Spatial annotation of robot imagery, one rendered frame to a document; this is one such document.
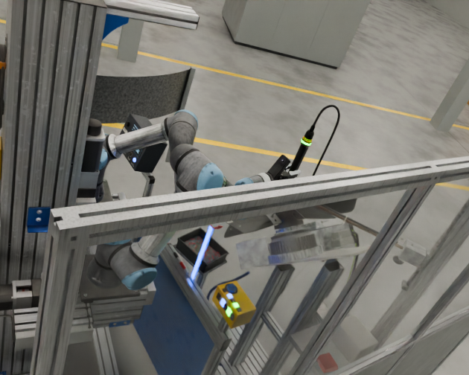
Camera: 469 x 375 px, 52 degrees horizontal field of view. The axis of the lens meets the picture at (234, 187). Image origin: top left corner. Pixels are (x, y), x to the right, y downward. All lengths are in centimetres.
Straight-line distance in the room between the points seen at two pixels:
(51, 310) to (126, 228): 16
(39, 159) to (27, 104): 21
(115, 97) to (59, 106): 216
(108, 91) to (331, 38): 560
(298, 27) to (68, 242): 791
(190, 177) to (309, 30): 703
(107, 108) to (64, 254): 315
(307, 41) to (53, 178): 714
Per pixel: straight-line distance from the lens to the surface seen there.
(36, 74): 159
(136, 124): 252
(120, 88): 374
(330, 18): 856
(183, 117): 214
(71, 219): 66
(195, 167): 162
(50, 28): 151
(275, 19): 828
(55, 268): 69
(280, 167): 202
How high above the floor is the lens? 249
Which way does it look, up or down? 33 degrees down
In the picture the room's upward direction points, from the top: 21 degrees clockwise
